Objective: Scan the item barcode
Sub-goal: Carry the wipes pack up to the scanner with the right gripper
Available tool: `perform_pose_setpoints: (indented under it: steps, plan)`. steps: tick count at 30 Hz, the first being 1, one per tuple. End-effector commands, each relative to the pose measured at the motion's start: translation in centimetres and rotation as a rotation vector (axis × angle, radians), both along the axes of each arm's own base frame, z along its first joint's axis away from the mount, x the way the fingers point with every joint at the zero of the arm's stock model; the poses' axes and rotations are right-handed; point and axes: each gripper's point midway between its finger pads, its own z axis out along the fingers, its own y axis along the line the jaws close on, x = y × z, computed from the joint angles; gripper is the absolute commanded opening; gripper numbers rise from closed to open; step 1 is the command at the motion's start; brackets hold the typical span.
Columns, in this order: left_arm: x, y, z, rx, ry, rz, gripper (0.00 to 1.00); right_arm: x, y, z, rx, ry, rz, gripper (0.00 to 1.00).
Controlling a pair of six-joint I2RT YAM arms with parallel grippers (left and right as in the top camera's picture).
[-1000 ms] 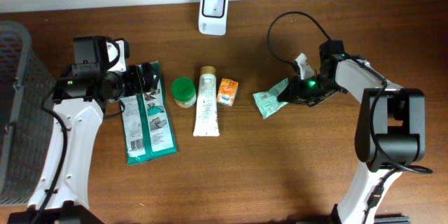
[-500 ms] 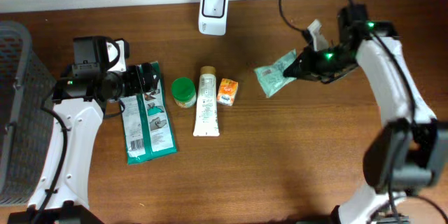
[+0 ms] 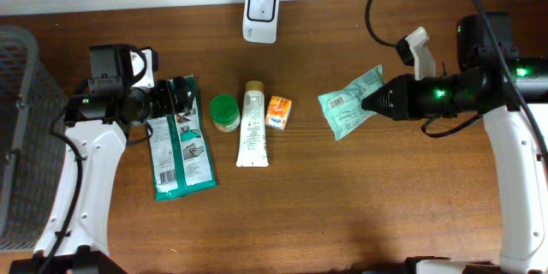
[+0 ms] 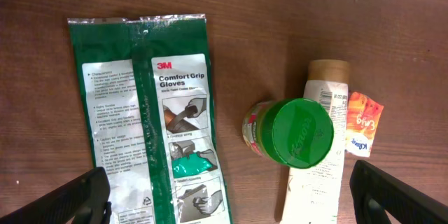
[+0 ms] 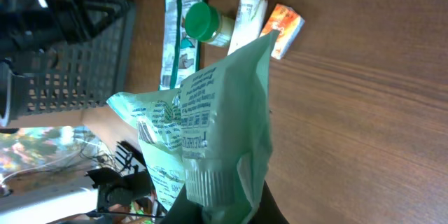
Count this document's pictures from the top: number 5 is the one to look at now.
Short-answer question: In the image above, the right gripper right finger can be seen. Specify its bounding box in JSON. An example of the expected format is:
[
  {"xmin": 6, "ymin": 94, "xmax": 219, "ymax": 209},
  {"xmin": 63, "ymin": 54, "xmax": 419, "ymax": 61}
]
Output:
[{"xmin": 248, "ymin": 181, "xmax": 289, "ymax": 224}]

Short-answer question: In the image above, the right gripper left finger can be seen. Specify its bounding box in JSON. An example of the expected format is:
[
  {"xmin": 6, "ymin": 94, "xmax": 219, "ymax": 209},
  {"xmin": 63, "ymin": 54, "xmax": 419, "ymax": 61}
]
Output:
[{"xmin": 157, "ymin": 185, "xmax": 204, "ymax": 224}]

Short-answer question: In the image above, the mint green wipes packet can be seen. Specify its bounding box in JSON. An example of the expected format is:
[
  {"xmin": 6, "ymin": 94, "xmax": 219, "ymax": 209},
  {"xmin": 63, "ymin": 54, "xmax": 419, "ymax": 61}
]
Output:
[{"xmin": 108, "ymin": 31, "xmax": 278, "ymax": 223}]

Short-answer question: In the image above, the teal white wipes pack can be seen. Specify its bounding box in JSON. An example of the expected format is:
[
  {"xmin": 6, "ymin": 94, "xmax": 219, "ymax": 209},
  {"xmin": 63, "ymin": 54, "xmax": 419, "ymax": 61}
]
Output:
[{"xmin": 159, "ymin": 0, "xmax": 204, "ymax": 90}]

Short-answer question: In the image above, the green lid jar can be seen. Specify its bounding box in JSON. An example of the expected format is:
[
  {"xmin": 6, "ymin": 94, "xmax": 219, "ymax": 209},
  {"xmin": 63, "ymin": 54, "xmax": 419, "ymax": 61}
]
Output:
[{"xmin": 184, "ymin": 2, "xmax": 235, "ymax": 47}]

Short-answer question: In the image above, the white tube brown cap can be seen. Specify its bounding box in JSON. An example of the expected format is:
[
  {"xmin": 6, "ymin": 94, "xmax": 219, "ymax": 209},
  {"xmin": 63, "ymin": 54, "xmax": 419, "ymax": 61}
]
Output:
[{"xmin": 227, "ymin": 0, "xmax": 268, "ymax": 55}]

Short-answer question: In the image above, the small orange carton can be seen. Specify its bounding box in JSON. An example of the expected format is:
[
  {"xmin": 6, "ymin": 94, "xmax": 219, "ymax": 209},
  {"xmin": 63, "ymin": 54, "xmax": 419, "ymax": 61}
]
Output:
[{"xmin": 260, "ymin": 3, "xmax": 305, "ymax": 60}]

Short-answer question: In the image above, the black equipment beyond table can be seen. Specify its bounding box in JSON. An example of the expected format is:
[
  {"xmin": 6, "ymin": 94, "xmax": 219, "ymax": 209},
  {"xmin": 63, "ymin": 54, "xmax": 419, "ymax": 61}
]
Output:
[{"xmin": 86, "ymin": 141, "xmax": 167, "ymax": 223}]

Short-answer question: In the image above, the grey plastic mesh basket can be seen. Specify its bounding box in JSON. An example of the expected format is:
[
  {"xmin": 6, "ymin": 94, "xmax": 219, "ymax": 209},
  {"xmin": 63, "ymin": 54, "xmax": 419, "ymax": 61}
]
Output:
[{"xmin": 6, "ymin": 0, "xmax": 137, "ymax": 122}]

